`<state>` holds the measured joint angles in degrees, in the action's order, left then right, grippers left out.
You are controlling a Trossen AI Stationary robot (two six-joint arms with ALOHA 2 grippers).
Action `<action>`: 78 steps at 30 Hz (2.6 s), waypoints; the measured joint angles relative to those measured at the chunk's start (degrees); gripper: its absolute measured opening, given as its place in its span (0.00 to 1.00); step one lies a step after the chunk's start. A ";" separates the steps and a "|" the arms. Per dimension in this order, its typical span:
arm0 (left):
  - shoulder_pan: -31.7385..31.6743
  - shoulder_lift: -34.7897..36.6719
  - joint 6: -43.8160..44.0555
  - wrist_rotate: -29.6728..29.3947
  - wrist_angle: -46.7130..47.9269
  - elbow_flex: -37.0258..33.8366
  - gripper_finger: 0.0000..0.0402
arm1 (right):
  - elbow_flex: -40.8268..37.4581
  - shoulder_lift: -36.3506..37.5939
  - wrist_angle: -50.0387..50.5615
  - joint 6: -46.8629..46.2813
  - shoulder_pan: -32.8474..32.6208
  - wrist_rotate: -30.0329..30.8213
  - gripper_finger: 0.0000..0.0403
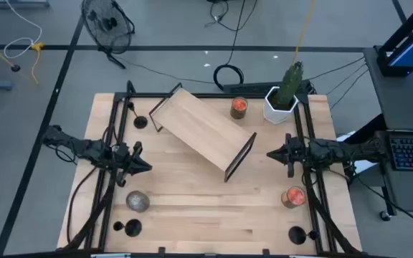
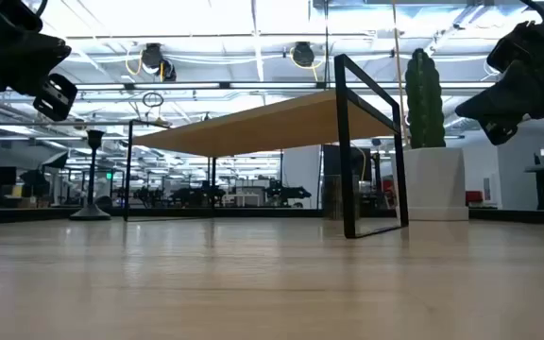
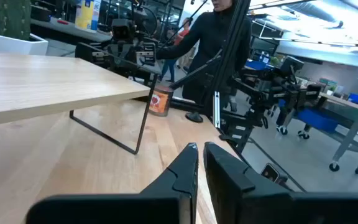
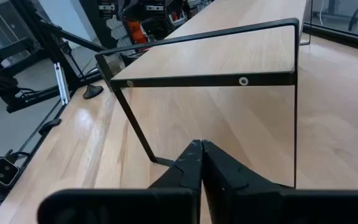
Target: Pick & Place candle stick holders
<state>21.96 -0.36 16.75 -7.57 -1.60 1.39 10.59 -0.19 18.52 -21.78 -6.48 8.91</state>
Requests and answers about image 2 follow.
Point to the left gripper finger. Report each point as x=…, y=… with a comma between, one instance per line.
x=26, y=61
x=56, y=96

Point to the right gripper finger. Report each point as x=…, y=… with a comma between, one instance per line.
x=513, y=96
x=499, y=131

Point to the black candlestick holder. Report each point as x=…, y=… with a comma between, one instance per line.
x=91, y=213

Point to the background black robot arm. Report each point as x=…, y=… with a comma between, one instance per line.
x=286, y=192

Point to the red box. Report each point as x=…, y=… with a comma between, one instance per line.
x=474, y=197

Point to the green cactus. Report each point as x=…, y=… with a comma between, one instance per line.
x=424, y=99

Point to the white hexagonal plant pot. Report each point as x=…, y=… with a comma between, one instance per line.
x=435, y=184

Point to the black screen panel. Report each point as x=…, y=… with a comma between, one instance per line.
x=362, y=163

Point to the wooden shelf riser black frame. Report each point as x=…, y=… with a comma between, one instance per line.
x=272, y=125

